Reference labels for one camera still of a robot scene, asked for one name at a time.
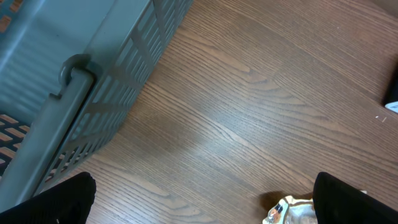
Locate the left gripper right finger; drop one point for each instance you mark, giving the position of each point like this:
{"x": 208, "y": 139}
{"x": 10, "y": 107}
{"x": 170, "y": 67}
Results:
{"x": 337, "y": 202}

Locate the brown snack pouch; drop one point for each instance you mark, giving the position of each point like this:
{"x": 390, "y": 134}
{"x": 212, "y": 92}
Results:
{"x": 291, "y": 209}

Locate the white barcode scanner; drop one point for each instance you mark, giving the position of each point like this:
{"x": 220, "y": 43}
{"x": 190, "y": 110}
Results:
{"x": 390, "y": 100}

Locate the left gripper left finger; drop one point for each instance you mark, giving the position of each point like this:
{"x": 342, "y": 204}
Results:
{"x": 66, "y": 203}

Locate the grey plastic mesh basket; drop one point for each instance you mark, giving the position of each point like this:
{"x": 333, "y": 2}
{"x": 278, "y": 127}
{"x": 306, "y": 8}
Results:
{"x": 70, "y": 72}

